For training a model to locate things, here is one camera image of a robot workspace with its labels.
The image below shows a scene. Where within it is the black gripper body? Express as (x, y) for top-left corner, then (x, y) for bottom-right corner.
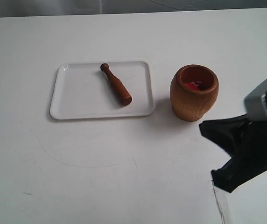
(231, 115), (267, 174)

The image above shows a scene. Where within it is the brown wooden pestle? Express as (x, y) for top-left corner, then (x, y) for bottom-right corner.
(100, 63), (133, 106)

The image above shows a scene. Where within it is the brown wooden mortar cup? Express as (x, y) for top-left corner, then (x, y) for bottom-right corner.
(170, 64), (219, 122)

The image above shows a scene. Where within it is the clear tape strip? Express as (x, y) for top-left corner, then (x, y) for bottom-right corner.
(211, 181), (233, 224)

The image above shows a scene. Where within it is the white rectangular tray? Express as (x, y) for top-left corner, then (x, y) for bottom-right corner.
(49, 61), (155, 120)

